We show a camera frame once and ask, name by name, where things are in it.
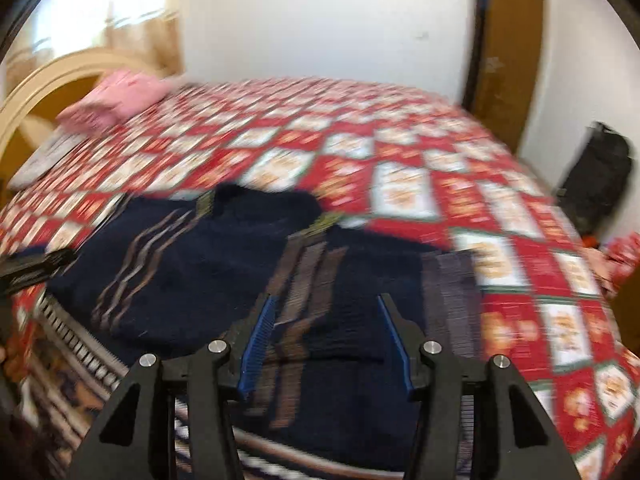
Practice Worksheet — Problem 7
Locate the dark door frame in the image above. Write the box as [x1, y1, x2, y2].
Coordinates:
[461, 0, 493, 111]

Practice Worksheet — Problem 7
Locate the cream wooden headboard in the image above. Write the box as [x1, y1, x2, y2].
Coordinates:
[0, 50, 166, 161]

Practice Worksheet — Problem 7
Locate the brown wooden door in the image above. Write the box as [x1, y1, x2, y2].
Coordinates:
[472, 0, 546, 156]

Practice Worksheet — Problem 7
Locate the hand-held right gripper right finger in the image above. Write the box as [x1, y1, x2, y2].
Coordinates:
[377, 294, 581, 480]

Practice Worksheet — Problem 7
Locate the red checked printed blanket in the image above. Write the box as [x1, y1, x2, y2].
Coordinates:
[0, 77, 640, 480]

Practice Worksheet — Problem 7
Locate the bright window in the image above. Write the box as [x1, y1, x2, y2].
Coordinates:
[20, 0, 168, 61]

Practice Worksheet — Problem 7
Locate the striped woven cloth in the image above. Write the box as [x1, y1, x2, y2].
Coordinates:
[15, 290, 416, 480]

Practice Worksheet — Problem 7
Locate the black bag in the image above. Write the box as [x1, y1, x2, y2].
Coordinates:
[555, 121, 633, 236]

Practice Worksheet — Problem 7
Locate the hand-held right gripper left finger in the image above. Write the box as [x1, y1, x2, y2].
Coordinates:
[67, 294, 281, 480]

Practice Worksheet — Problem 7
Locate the red plaid cloth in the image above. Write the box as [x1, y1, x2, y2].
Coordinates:
[582, 232, 640, 291]

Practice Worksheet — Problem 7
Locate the pink pillow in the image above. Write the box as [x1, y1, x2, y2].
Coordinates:
[56, 70, 188, 133]

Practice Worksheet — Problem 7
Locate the beige curtain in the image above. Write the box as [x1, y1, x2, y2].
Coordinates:
[100, 5, 183, 76]

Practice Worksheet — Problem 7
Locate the navy knit sweater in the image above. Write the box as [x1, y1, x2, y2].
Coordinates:
[45, 182, 483, 466]

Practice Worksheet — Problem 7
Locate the grey striped pillow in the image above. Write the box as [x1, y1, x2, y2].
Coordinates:
[7, 125, 96, 191]

